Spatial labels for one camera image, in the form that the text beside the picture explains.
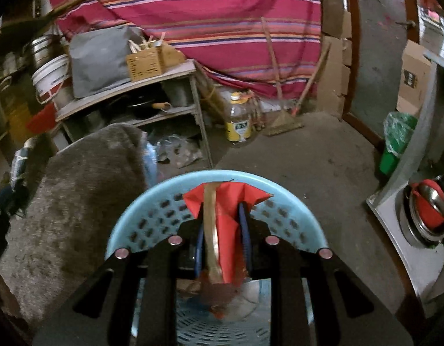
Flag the bamboo chopstick holder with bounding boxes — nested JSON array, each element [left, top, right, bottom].
[[126, 32, 187, 82]]

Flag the light blue plastic basket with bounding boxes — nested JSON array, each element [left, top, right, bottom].
[[105, 170, 328, 345]]

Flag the cardboard box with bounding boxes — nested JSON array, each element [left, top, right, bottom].
[[396, 40, 431, 117]]

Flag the straw broom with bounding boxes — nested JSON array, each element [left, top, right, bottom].
[[261, 17, 331, 137]]

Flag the wooden wall shelf unit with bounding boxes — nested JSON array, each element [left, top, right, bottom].
[[0, 0, 53, 166]]

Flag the red steel pot lid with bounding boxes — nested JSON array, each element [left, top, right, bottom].
[[411, 179, 444, 234]]

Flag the white plastic bucket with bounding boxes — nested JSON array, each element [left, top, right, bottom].
[[32, 55, 74, 111]]

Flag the steel cooking pot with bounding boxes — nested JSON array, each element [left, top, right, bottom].
[[29, 34, 63, 69]]

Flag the cooking oil bottle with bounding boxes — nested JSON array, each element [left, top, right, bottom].
[[225, 92, 252, 145]]

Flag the red plastic basin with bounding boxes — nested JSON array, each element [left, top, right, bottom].
[[26, 102, 57, 134]]

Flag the grey fabric bag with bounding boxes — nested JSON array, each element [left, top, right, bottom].
[[69, 26, 142, 99]]

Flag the grey shaggy table rug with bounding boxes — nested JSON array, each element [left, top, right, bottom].
[[0, 123, 146, 330]]

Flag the orange cartoon snack wrapper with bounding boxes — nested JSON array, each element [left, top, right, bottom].
[[199, 181, 246, 322]]

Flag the low wooden shelf table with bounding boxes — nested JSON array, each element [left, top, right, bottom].
[[55, 59, 213, 168]]

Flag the red striped cloth curtain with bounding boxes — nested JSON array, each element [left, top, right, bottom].
[[49, 0, 321, 99]]

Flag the black white snack wrapper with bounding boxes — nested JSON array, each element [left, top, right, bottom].
[[9, 137, 37, 192]]

